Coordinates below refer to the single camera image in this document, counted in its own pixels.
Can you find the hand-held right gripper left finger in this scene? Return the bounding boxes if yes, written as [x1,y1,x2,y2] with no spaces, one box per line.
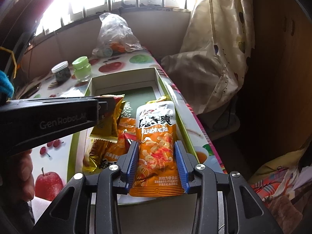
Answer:
[32,141,139,234]

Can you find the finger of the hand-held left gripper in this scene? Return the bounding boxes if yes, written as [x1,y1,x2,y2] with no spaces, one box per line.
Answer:
[96,97,115,123]

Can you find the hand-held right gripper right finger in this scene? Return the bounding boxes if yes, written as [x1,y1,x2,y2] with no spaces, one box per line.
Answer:
[174,140,283,234]

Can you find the red snack packet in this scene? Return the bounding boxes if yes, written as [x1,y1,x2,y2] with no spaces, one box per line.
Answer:
[124,132,137,154]

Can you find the gold dark-printed snack packet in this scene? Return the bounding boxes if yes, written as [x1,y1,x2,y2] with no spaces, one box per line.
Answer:
[82,139,127,175]

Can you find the green cardboard box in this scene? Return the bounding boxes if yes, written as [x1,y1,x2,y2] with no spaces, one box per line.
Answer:
[66,66,203,206]

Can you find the orange white snack pouch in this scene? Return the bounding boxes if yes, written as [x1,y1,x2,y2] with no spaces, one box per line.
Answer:
[129,101,186,197]

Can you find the long gold snack bar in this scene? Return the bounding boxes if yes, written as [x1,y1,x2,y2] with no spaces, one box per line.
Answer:
[146,96,167,106]

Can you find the person's left hand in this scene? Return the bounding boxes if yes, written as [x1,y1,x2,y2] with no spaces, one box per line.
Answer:
[5,149,35,201]

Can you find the printed glossy tablecloth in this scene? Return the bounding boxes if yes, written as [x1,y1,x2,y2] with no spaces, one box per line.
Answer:
[22,46,228,215]

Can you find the green glass jar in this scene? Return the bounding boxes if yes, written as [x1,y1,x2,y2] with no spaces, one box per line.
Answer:
[72,57,92,82]

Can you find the dark jar white lid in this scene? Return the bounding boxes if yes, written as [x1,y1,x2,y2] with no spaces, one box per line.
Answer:
[51,61,71,83]

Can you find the small pale round cup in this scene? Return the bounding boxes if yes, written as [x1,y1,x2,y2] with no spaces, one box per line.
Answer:
[96,47,114,58]

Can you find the blue knit cuff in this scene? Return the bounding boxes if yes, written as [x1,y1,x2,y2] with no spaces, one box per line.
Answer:
[0,70,14,98]

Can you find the clear plastic bag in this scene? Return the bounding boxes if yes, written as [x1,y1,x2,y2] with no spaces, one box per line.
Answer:
[92,12,143,54]

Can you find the colourful patterned blanket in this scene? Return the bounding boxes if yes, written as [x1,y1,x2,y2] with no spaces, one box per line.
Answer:
[249,136,312,234]

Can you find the cream patterned curtain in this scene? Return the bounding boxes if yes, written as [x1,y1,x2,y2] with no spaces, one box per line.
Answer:
[161,0,256,129]

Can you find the wooden cabinet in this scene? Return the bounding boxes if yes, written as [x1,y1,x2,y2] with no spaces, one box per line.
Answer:
[244,0,312,176]

